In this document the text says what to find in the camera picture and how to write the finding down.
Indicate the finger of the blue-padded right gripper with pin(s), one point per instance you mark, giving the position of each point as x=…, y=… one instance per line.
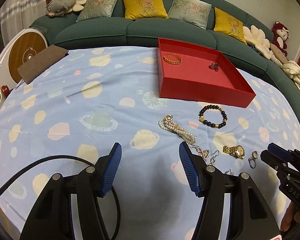
x=250, y=216

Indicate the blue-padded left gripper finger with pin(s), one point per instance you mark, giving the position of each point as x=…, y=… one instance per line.
x=51, y=215

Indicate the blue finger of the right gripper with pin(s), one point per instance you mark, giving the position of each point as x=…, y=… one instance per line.
x=279, y=152

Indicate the gold wristwatch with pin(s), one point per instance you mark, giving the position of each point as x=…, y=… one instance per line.
x=235, y=151

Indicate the silver blue-dial wristwatch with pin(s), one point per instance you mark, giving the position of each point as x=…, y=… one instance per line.
x=214, y=66

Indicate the silver drop earring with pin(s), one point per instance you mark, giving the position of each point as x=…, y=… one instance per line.
x=213, y=157

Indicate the person's hand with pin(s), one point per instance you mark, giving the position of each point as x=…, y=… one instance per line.
x=292, y=214

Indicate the cream knotted blanket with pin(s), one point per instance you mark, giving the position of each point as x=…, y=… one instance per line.
x=292, y=70

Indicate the beige round plush cushion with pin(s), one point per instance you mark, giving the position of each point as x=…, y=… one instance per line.
x=277, y=56

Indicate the light blue planet tablecloth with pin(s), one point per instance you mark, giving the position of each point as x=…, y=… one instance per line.
x=92, y=99

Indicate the cream flower cushion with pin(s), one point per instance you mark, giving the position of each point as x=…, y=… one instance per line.
x=256, y=38

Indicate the red monkey plush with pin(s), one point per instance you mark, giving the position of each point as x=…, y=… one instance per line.
x=281, y=34

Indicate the red shallow cardboard box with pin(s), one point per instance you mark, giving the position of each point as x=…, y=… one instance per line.
x=184, y=74

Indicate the right yellow embroidered cushion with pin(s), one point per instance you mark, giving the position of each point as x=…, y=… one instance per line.
x=229, y=25

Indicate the yellow embroidered cushion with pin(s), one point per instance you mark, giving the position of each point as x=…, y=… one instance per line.
x=137, y=9
x=229, y=25

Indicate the brown notebook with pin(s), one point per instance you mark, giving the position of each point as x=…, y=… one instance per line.
x=41, y=62

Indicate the right grey-green embroidered cushion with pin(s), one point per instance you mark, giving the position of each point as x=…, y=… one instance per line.
x=195, y=12

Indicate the grey-green embroidered cushion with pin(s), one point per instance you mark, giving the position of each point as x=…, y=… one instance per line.
x=195, y=12
x=96, y=9

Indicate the white round wood-face appliance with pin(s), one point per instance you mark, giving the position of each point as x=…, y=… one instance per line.
x=23, y=47

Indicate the left yellow embroidered cushion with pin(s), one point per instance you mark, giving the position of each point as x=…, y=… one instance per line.
x=137, y=9

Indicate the dark green sectional sofa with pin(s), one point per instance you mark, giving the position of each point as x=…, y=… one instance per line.
x=116, y=30

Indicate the grey pig plush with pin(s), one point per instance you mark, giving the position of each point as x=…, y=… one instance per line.
x=58, y=8

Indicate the white sheer curtain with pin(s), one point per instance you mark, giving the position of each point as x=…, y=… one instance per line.
x=16, y=15

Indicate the left grey-green embroidered cushion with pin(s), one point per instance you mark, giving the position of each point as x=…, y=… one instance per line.
x=96, y=9

